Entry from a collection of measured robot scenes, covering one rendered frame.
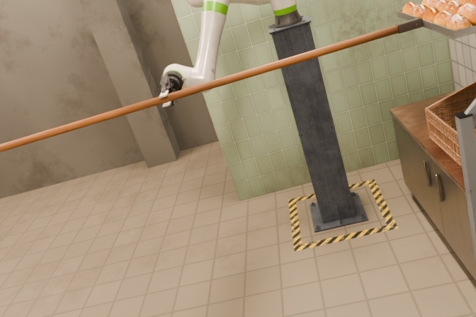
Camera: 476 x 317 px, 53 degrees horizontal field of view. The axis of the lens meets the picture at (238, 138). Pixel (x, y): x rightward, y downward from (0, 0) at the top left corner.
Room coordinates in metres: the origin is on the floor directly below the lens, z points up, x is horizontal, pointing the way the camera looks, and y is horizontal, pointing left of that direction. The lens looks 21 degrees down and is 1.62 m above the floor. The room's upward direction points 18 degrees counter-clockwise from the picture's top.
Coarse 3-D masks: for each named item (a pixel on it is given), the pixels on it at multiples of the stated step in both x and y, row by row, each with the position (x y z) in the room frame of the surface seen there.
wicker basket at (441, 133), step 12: (456, 96) 1.96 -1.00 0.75; (432, 108) 1.97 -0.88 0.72; (444, 108) 1.97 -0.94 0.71; (456, 108) 1.97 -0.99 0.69; (432, 120) 1.91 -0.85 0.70; (444, 120) 1.98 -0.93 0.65; (432, 132) 1.94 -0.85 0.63; (444, 132) 1.79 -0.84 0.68; (456, 132) 1.67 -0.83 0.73; (444, 144) 1.82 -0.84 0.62; (456, 144) 1.68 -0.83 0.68; (456, 156) 1.70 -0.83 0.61
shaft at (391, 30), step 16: (384, 32) 1.71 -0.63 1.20; (320, 48) 1.74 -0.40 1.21; (336, 48) 1.73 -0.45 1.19; (272, 64) 1.75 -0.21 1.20; (288, 64) 1.75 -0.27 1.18; (224, 80) 1.77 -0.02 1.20; (176, 96) 1.79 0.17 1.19; (112, 112) 1.82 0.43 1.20; (128, 112) 1.81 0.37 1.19; (64, 128) 1.83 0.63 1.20; (0, 144) 1.87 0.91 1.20; (16, 144) 1.85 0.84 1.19
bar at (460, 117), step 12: (468, 108) 1.36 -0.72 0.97; (456, 120) 1.37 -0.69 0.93; (468, 120) 1.34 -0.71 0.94; (468, 132) 1.34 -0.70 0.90; (468, 144) 1.34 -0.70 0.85; (468, 156) 1.34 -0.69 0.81; (468, 168) 1.34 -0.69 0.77; (468, 180) 1.34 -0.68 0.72; (468, 192) 1.35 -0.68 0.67; (468, 204) 1.37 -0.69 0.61
